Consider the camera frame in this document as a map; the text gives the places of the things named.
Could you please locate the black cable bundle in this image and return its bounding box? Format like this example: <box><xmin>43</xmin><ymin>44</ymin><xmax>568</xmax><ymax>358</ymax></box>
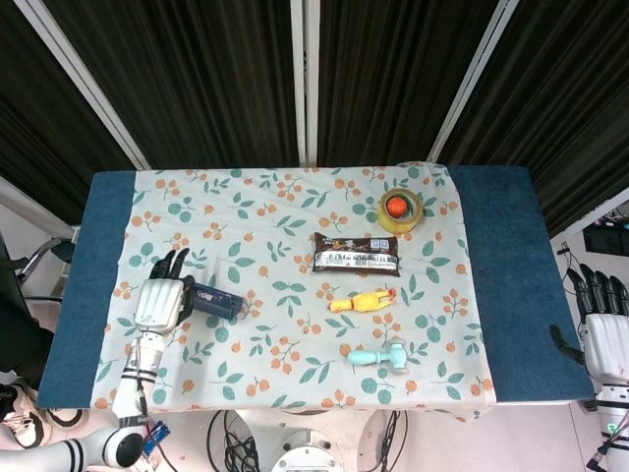
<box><xmin>205</xmin><ymin>410</ymin><xmax>266</xmax><ymax>472</ymax></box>
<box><xmin>377</xmin><ymin>410</ymin><xmax>409</xmax><ymax>472</ymax></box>

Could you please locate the yellow rubber chicken toy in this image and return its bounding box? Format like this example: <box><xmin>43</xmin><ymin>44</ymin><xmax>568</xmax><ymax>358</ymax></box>
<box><xmin>327</xmin><ymin>288</ymin><xmax>397</xmax><ymax>314</ymax></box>

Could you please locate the blue table cover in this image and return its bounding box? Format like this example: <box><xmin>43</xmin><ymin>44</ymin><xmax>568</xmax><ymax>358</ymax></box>
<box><xmin>36</xmin><ymin>165</ymin><xmax>594</xmax><ymax>409</ymax></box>

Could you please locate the clear packing tape roll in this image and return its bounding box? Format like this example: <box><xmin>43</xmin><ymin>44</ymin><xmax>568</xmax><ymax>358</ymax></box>
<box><xmin>376</xmin><ymin>187</ymin><xmax>426</xmax><ymax>233</ymax></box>

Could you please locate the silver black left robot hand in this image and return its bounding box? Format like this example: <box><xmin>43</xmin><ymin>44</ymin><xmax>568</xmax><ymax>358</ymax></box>
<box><xmin>133</xmin><ymin>248</ymin><xmax>197</xmax><ymax>340</ymax></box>

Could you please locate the floral print tablecloth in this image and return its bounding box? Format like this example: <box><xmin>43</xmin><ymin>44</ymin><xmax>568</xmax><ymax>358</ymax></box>
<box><xmin>92</xmin><ymin>164</ymin><xmax>497</xmax><ymax>424</ymax></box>

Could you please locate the orange toy fruit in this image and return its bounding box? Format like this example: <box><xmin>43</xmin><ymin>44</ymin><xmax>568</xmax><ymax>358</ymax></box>
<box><xmin>385</xmin><ymin>195</ymin><xmax>413</xmax><ymax>218</ymax></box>

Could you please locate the white black sneaker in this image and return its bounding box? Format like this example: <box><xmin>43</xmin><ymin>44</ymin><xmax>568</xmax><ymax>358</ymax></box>
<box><xmin>0</xmin><ymin>383</ymin><xmax>85</xmax><ymax>448</ymax></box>

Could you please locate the blue connector board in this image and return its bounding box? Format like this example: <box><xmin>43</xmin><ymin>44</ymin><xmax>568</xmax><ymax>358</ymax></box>
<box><xmin>144</xmin><ymin>421</ymin><xmax>172</xmax><ymax>453</ymax></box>

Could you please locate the teal toy hammer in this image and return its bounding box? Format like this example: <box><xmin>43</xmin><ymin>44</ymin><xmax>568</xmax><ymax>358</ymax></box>
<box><xmin>347</xmin><ymin>342</ymin><xmax>409</xmax><ymax>375</ymax></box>

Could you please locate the brown snack packet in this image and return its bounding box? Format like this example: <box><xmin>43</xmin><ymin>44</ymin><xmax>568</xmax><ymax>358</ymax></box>
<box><xmin>312</xmin><ymin>232</ymin><xmax>402</xmax><ymax>276</ymax></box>

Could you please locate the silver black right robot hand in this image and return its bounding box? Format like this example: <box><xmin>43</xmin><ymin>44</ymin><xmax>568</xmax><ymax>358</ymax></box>
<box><xmin>548</xmin><ymin>264</ymin><xmax>629</xmax><ymax>384</ymax></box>

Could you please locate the white frame post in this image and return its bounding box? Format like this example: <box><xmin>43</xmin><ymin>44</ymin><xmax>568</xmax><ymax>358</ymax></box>
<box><xmin>289</xmin><ymin>0</ymin><xmax>320</xmax><ymax>166</ymax></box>
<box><xmin>426</xmin><ymin>0</ymin><xmax>522</xmax><ymax>163</ymax></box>
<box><xmin>14</xmin><ymin>0</ymin><xmax>151</xmax><ymax>171</ymax></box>

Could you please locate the black office chair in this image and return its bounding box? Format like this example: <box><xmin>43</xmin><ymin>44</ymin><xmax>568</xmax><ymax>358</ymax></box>
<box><xmin>0</xmin><ymin>230</ymin><xmax>75</xmax><ymax>384</ymax></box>

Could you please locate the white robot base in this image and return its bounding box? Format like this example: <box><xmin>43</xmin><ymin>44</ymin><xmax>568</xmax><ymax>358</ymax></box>
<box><xmin>269</xmin><ymin>427</ymin><xmax>340</xmax><ymax>472</ymax></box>

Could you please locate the black pleated curtain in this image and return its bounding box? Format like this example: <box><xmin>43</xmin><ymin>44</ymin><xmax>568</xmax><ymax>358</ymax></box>
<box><xmin>43</xmin><ymin>0</ymin><xmax>301</xmax><ymax>171</ymax></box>
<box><xmin>316</xmin><ymin>0</ymin><xmax>502</xmax><ymax>166</ymax></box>
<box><xmin>441</xmin><ymin>0</ymin><xmax>629</xmax><ymax>237</ymax></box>
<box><xmin>0</xmin><ymin>0</ymin><xmax>134</xmax><ymax>225</ymax></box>

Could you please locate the blue grey cardboard tray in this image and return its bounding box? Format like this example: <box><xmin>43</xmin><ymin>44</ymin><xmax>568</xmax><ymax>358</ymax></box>
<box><xmin>189</xmin><ymin>282</ymin><xmax>246</xmax><ymax>322</ymax></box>

